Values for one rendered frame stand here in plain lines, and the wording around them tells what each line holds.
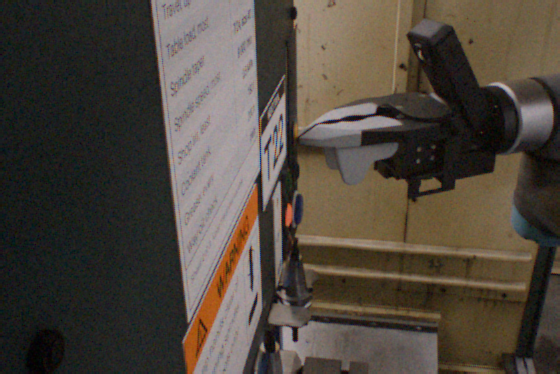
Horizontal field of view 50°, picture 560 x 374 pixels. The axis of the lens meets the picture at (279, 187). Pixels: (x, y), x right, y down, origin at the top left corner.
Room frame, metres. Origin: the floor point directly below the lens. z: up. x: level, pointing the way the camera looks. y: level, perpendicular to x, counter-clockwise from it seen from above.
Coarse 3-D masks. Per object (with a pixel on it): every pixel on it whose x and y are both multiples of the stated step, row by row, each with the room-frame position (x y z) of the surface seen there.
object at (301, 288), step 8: (288, 264) 0.84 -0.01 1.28; (296, 264) 0.84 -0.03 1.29; (288, 272) 0.84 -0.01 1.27; (296, 272) 0.84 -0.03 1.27; (304, 272) 0.85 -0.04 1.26; (288, 280) 0.84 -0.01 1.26; (296, 280) 0.83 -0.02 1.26; (304, 280) 0.84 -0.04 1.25; (288, 288) 0.83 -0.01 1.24; (296, 288) 0.83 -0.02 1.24; (304, 288) 0.84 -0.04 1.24; (296, 296) 0.83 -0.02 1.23
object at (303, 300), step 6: (282, 282) 0.87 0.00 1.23; (312, 288) 0.85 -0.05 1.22; (282, 294) 0.84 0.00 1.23; (306, 294) 0.84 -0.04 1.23; (282, 300) 0.83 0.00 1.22; (288, 300) 0.82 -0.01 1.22; (294, 300) 0.82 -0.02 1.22; (300, 300) 0.82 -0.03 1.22; (306, 300) 0.83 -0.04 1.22; (306, 306) 0.83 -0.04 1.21
